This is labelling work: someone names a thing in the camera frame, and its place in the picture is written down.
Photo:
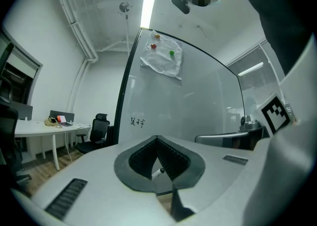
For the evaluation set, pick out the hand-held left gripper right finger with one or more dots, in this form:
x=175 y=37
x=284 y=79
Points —
x=218 y=170

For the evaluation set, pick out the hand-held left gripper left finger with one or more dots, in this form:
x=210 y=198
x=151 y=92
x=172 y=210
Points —
x=99 y=170

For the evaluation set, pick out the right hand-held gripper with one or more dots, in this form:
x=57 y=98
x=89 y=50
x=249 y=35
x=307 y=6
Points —
x=280 y=170

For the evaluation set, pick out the white whiteboard marker black cap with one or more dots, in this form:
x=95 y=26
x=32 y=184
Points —
x=158 y=172

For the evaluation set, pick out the black mesh office chair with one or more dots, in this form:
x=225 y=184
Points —
x=97 y=133

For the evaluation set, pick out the open laptop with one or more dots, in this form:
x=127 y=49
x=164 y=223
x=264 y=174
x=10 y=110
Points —
x=62 y=121

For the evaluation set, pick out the grey desk partition screen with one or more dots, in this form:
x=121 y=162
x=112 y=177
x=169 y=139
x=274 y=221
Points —
x=23 y=112
x=62 y=114

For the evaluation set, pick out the beige bag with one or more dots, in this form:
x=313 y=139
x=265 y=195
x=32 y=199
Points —
x=52 y=122

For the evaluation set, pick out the white office desk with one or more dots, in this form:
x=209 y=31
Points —
x=34 y=128

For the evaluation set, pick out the grey window blinds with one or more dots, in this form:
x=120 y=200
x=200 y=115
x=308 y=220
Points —
x=257 y=71

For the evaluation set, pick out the green round magnet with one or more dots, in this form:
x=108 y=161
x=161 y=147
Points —
x=172 y=52

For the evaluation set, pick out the crumpled white paper sheet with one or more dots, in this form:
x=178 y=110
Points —
x=162 y=56

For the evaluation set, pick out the red round magnet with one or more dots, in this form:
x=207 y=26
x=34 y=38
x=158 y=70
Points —
x=153 y=46

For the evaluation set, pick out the dark framed window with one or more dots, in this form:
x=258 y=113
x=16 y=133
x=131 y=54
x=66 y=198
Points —
x=19 y=81

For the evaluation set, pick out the person's dark clothing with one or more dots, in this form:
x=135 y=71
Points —
x=277 y=16

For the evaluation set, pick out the white ceiling pipes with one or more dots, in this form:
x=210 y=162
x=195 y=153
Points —
x=74 y=21

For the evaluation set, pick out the round ceiling fixture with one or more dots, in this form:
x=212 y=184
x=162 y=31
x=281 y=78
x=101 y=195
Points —
x=124 y=7

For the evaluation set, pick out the glass whiteboard black frame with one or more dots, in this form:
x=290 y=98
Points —
x=198 y=101

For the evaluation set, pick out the black head-worn camera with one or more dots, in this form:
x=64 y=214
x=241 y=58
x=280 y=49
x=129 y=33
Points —
x=180 y=3

